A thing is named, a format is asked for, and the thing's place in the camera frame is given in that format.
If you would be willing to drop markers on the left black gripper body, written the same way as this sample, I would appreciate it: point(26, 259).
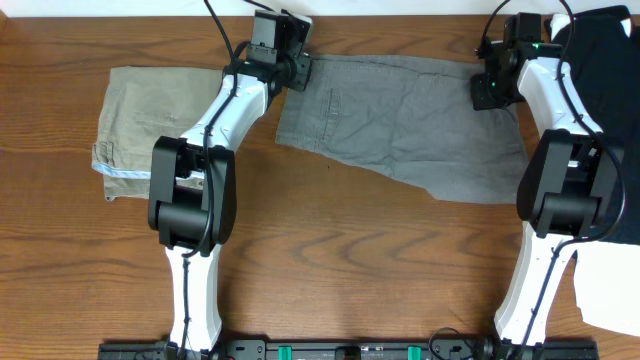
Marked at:
point(294, 74)

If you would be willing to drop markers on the black garment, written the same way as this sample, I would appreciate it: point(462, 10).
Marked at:
point(604, 58)

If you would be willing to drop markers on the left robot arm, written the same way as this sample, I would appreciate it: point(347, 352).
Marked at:
point(193, 197)

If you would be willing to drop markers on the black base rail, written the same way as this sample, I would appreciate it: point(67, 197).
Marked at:
point(452, 349)

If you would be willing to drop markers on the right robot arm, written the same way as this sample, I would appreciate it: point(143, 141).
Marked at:
point(565, 189)

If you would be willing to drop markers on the white garment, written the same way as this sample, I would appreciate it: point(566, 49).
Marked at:
point(606, 283)

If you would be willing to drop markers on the grey shorts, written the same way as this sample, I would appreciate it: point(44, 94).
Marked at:
point(410, 119)

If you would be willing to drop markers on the folded khaki shorts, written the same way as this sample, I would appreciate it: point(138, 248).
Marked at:
point(140, 105)

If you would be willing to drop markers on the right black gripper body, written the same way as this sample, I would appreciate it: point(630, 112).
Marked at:
point(490, 92)

